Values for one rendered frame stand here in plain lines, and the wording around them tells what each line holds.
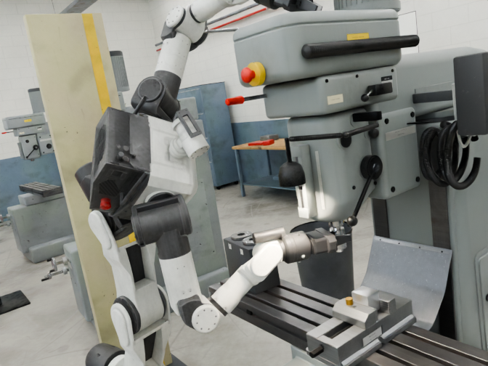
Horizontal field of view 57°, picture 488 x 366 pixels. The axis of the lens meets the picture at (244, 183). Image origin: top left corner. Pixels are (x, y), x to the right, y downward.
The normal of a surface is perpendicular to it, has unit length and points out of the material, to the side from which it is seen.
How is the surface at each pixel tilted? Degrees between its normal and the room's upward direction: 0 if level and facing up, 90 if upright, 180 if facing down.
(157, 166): 58
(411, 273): 63
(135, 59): 90
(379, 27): 90
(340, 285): 94
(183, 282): 86
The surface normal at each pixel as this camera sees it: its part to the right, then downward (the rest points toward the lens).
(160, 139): 0.56, -0.50
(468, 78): -0.79, 0.23
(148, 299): 0.72, -0.15
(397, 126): 0.60, 0.07
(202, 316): 0.36, 0.05
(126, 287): -0.65, 0.24
